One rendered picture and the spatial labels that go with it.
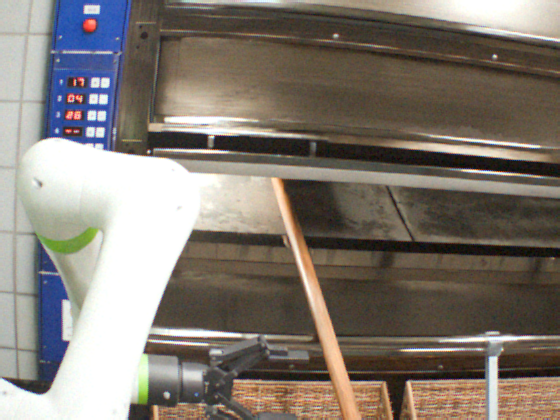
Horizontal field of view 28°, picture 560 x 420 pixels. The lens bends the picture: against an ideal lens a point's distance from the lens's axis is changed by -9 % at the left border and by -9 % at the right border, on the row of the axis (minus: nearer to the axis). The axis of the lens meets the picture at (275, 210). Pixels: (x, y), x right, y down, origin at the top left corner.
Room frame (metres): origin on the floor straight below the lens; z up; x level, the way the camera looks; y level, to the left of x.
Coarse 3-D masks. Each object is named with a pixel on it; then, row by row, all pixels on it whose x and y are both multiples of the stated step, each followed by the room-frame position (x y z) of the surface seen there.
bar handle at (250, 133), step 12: (168, 132) 2.19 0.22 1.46; (180, 132) 2.19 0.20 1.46; (192, 132) 2.19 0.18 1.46; (204, 132) 2.20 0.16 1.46; (216, 132) 2.20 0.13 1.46; (228, 132) 2.21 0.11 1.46; (240, 132) 2.21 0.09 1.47; (252, 132) 2.22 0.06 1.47; (264, 132) 2.22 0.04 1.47; (276, 132) 2.23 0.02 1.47; (288, 132) 2.23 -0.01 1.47; (312, 144) 2.23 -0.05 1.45
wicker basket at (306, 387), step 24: (240, 384) 2.28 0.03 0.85; (264, 384) 2.29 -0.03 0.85; (288, 384) 2.30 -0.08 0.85; (312, 384) 2.32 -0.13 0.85; (360, 384) 2.34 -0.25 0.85; (384, 384) 2.34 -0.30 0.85; (168, 408) 2.23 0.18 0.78; (192, 408) 2.25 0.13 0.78; (264, 408) 2.28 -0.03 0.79; (312, 408) 2.30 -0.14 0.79; (336, 408) 2.31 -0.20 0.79; (384, 408) 2.29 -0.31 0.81
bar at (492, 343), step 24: (168, 336) 1.92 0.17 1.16; (192, 336) 1.92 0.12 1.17; (216, 336) 1.93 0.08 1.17; (240, 336) 1.94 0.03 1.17; (264, 336) 1.95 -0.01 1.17; (288, 336) 1.96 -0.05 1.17; (312, 336) 1.97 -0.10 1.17; (336, 336) 1.98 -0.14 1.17; (360, 336) 1.99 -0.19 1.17; (384, 336) 2.00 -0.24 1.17; (408, 336) 2.01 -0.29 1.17; (432, 336) 2.02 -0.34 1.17; (456, 336) 2.03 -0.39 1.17; (480, 336) 2.03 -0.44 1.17; (504, 336) 2.04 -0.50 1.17; (528, 336) 2.05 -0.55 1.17; (552, 336) 2.06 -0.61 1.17
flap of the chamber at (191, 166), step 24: (168, 144) 2.29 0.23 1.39; (192, 144) 2.31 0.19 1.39; (216, 144) 2.34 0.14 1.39; (192, 168) 2.15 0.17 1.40; (216, 168) 2.16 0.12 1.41; (240, 168) 2.16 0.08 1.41; (264, 168) 2.17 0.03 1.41; (288, 168) 2.18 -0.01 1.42; (312, 168) 2.19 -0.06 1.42; (480, 168) 2.39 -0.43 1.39; (504, 168) 2.43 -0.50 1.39; (528, 168) 2.48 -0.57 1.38; (504, 192) 2.26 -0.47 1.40; (528, 192) 2.27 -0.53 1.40; (552, 192) 2.28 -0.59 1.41
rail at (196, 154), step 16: (224, 160) 2.16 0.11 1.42; (240, 160) 2.17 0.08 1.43; (256, 160) 2.17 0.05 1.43; (272, 160) 2.18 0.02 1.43; (288, 160) 2.18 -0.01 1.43; (304, 160) 2.19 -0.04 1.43; (320, 160) 2.20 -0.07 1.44; (336, 160) 2.20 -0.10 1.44; (352, 160) 2.21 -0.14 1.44; (368, 160) 2.22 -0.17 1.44; (448, 176) 2.24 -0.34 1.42; (464, 176) 2.25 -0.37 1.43; (480, 176) 2.25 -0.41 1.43; (496, 176) 2.26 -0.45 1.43; (512, 176) 2.27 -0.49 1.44; (528, 176) 2.28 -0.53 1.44; (544, 176) 2.29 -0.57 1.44
